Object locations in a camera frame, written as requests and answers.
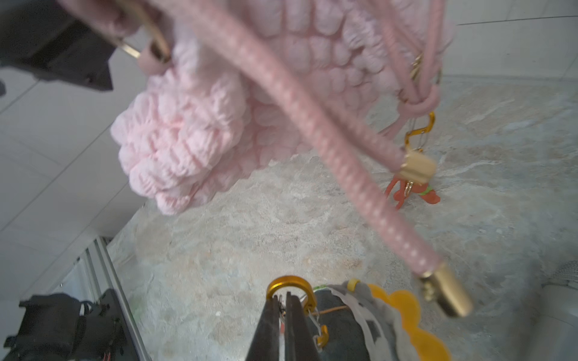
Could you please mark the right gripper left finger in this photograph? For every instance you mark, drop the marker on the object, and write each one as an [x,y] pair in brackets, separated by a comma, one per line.
[265,343]

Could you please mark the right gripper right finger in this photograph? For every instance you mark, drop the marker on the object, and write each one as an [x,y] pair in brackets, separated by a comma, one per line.
[299,343]

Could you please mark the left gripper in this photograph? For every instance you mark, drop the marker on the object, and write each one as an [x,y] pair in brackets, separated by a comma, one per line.
[42,39]

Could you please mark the grey yellow plush keychain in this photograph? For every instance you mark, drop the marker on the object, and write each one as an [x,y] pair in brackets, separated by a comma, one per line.
[358,321]

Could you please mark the pink quilted bag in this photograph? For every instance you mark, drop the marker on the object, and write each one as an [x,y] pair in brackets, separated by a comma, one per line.
[236,85]

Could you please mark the aluminium rail frame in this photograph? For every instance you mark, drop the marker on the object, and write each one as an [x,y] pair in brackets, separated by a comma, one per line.
[92,277]

